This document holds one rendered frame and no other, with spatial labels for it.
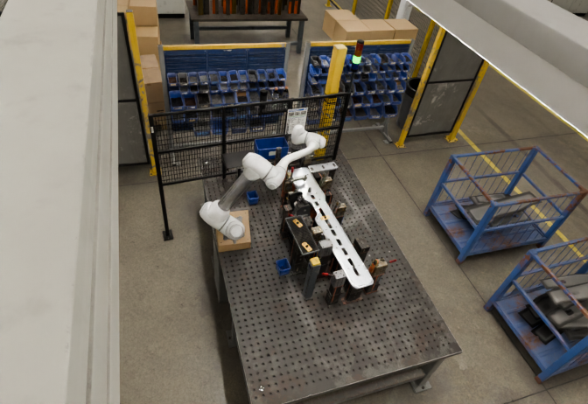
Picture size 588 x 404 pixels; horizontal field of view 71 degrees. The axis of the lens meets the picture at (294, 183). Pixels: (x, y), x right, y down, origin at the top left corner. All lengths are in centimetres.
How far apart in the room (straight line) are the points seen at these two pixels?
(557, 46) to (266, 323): 280
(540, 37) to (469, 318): 399
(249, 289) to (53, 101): 313
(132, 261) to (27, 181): 428
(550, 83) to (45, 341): 79
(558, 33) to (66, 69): 72
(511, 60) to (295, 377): 259
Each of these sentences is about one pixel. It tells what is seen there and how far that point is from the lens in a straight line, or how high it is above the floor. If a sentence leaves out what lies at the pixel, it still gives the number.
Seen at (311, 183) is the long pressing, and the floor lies 100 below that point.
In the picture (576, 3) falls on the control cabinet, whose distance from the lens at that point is 1487.
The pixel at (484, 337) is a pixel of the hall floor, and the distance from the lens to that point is 462.
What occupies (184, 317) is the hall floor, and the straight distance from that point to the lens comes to 408.
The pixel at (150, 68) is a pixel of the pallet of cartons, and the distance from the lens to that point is 604.
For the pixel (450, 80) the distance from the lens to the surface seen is 610.
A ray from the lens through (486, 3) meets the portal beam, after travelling 95.
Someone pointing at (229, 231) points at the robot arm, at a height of 107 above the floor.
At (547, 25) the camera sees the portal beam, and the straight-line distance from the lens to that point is 84.
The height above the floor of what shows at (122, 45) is 167.
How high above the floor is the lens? 355
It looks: 42 degrees down
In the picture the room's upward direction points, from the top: 9 degrees clockwise
